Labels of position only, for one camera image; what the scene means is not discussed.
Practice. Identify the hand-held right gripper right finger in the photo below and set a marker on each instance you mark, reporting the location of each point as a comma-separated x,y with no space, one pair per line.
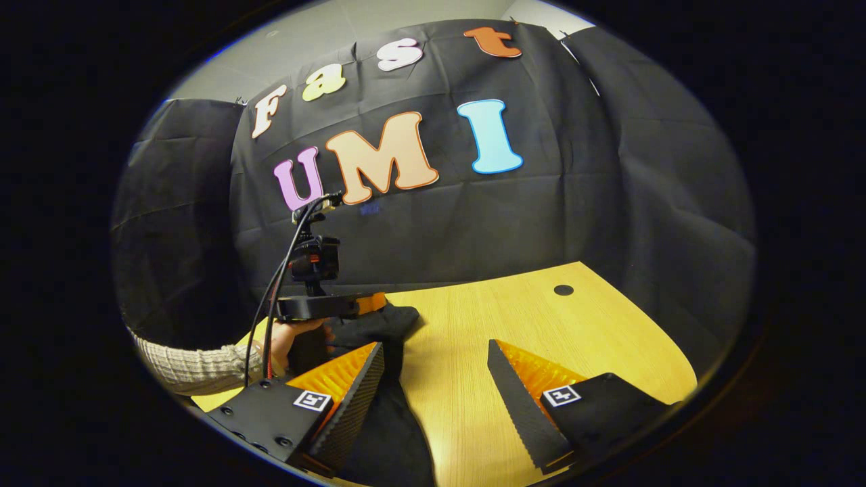
524,416

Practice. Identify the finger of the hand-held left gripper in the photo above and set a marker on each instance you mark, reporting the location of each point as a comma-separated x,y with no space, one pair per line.
372,304

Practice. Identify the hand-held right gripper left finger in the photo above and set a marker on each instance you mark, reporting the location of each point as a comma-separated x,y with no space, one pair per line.
355,412

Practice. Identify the black table grommet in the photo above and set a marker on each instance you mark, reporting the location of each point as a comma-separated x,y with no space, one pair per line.
563,290

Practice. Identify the black buttoned shirt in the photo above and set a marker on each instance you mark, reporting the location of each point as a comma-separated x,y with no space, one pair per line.
392,433

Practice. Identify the black backdrop cloth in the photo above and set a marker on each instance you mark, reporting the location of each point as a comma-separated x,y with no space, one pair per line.
541,216

